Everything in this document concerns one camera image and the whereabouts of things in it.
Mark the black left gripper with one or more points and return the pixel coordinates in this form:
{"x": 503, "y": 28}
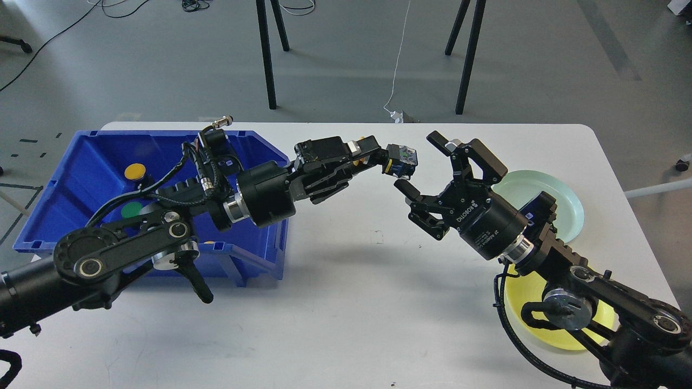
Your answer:
{"x": 266, "y": 193}

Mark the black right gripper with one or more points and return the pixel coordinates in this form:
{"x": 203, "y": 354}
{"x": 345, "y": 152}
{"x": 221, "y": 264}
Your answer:
{"x": 483, "y": 219}

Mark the yellow push button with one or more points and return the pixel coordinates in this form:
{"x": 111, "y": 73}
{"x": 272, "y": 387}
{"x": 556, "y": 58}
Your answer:
{"x": 403, "y": 161}
{"x": 138, "y": 175}

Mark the green push button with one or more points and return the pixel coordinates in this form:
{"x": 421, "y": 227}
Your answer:
{"x": 131, "y": 209}

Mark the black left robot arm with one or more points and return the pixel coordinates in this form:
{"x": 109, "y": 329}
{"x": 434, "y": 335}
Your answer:
{"x": 153, "y": 228}

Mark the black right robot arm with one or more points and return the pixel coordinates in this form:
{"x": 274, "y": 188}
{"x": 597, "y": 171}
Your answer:
{"x": 639, "y": 342}

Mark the light green plate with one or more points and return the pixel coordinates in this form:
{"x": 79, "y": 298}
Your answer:
{"x": 521, "y": 186}

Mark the black tripod right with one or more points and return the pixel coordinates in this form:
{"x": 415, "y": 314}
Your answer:
{"x": 475, "y": 29}

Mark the black tripod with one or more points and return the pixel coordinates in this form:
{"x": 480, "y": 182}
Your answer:
{"x": 475, "y": 29}
{"x": 263, "y": 26}

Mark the black tripod left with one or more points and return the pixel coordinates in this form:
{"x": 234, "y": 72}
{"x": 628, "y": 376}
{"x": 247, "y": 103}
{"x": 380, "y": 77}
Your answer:
{"x": 263, "y": 26}

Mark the blue plastic bin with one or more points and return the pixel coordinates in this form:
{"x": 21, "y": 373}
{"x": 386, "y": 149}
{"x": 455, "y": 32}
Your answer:
{"x": 92, "y": 171}

